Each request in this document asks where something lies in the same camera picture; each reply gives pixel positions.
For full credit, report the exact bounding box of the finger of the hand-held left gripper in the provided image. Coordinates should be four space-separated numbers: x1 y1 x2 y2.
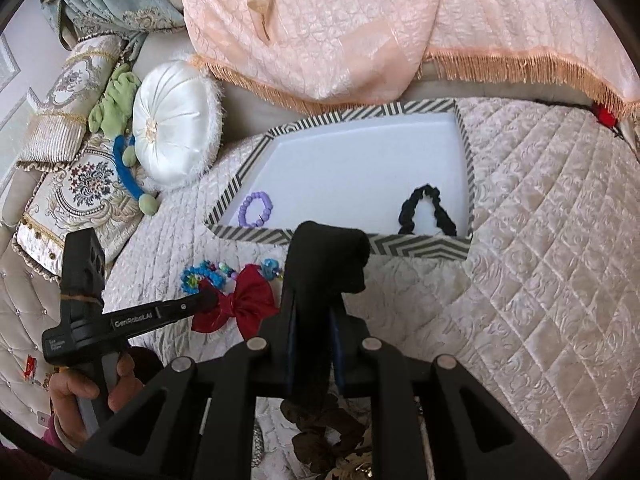
159 293 221 324

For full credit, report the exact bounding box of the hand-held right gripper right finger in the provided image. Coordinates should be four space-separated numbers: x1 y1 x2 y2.
332 310 571 480

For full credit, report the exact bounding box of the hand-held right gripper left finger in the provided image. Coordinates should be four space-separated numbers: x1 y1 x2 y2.
75 280 297 480

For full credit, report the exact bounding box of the colourful scrunchie hair tie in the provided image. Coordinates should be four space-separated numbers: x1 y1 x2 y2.
181 260 215 295

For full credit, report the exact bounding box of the red hair bow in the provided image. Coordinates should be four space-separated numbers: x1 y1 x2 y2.
191 264 278 342

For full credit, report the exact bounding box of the brown leopard print bow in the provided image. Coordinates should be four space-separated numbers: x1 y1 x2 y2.
280 392 373 476

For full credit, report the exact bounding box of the black fabric hair bow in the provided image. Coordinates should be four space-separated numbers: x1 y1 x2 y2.
282 220 372 398

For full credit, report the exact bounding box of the striped cardboard box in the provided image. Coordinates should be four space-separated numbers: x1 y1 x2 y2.
204 99 475 262

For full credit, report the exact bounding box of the person's left hand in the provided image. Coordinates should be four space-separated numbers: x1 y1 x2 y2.
48 352 136 453

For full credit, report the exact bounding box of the tufted beige headboard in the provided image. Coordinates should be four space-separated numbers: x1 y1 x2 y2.
0 237 68 436

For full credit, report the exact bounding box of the floral embroidered cushion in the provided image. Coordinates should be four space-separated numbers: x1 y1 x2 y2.
11 132 151 281

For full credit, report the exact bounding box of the black scrunchie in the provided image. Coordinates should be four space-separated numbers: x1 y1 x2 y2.
397 183 458 237

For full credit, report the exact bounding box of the white round satin pillow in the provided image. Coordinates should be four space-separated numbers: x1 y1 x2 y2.
131 58 224 188

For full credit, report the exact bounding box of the quilted beige bedspread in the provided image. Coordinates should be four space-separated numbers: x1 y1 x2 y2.
102 97 640 480

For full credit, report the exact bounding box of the green and blue plush toy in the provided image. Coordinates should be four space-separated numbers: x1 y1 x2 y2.
88 66 161 217

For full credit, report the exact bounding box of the cream embroidered bolster pillow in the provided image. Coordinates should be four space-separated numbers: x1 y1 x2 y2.
15 35 128 171

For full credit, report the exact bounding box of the peach fringed blanket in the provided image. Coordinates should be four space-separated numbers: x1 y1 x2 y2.
182 0 640 122

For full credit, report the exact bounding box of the small red object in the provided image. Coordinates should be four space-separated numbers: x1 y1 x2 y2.
592 104 619 129

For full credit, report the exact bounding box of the purple bead bracelet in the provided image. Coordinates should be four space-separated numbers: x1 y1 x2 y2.
238 190 275 228

